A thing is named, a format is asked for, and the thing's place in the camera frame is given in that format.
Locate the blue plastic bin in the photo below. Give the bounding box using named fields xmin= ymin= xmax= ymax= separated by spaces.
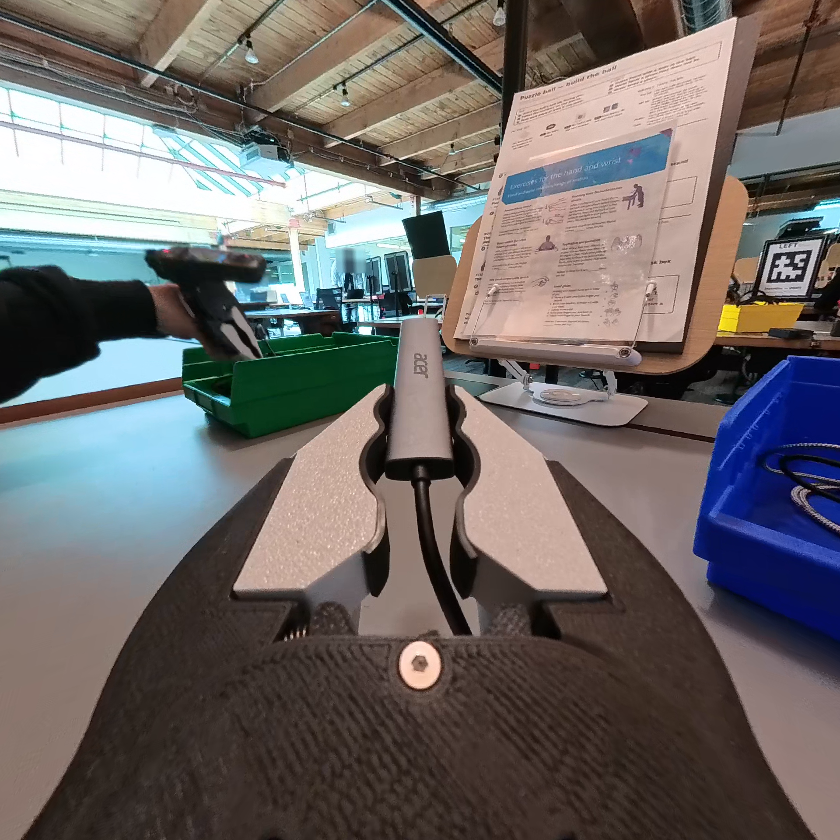
xmin=693 ymin=356 xmax=840 ymax=642

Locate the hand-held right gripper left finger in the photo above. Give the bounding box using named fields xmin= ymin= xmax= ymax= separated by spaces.
xmin=231 ymin=384 xmax=392 ymax=618

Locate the person's left forearm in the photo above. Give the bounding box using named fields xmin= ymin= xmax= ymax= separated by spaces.
xmin=0 ymin=264 xmax=160 ymax=406

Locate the black vertical pole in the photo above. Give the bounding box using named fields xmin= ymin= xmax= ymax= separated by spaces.
xmin=502 ymin=0 xmax=530 ymax=99

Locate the black white tag sign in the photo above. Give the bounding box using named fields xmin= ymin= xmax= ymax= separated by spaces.
xmin=755 ymin=235 xmax=829 ymax=304

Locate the small wooden document stand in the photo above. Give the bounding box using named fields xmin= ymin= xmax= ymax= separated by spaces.
xmin=411 ymin=256 xmax=458 ymax=301

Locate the white desk wooden edge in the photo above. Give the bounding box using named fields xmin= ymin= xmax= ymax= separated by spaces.
xmin=0 ymin=348 xmax=188 ymax=426

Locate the green plastic bin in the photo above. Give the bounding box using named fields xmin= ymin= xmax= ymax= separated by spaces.
xmin=182 ymin=331 xmax=401 ymax=439

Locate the black ceiling rail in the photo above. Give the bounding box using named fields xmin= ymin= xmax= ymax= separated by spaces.
xmin=381 ymin=0 xmax=506 ymax=93

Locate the small yellow plastic bin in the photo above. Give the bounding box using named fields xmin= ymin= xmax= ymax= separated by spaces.
xmin=717 ymin=302 xmax=806 ymax=333

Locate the grey desk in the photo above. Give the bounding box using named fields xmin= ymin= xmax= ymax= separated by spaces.
xmin=0 ymin=374 xmax=840 ymax=840

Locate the blue banner leaflet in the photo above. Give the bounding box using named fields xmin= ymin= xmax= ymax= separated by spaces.
xmin=467 ymin=128 xmax=677 ymax=343

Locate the person's left hand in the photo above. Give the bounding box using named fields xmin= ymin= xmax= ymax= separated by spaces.
xmin=152 ymin=283 xmax=201 ymax=342

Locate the black looped hub cable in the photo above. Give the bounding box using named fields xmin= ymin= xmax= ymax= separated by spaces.
xmin=763 ymin=443 xmax=840 ymax=490

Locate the black monitor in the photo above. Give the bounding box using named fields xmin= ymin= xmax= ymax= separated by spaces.
xmin=402 ymin=211 xmax=454 ymax=261

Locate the white ceiling projector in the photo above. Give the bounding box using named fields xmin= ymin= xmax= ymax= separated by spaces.
xmin=238 ymin=141 xmax=287 ymax=170

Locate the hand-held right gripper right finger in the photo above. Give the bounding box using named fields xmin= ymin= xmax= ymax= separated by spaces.
xmin=448 ymin=384 xmax=610 ymax=614

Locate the white instruction sheet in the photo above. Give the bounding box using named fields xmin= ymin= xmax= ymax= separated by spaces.
xmin=454 ymin=18 xmax=739 ymax=345

